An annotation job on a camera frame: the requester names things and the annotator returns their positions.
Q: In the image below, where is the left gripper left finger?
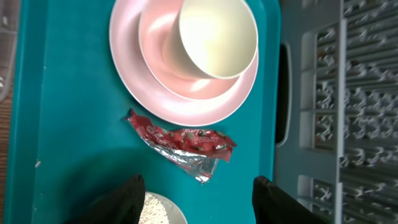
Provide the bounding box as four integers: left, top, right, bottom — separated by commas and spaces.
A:
65, 174, 146, 224

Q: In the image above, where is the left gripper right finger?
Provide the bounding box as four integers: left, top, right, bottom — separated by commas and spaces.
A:
252, 175, 326, 224

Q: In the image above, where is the rice and brown food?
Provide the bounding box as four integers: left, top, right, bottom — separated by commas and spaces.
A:
139, 193, 169, 224

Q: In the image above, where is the grey bowl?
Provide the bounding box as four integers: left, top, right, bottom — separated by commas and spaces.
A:
146, 192, 188, 224

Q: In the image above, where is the red foil wrapper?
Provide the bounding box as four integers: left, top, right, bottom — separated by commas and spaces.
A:
124, 109, 237, 184

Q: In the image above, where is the cream paper cup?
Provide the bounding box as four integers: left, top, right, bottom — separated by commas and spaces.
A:
163, 0, 259, 80

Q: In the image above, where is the grey dishwasher rack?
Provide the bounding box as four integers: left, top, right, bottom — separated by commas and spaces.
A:
274, 0, 397, 223

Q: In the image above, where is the teal plastic tray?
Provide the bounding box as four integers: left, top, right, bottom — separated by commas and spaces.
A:
3, 1, 281, 223

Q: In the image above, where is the large pink plate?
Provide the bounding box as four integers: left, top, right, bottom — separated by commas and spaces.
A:
109, 0, 259, 127

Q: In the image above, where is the clear plastic bin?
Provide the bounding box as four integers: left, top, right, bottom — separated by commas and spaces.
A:
0, 0, 21, 101

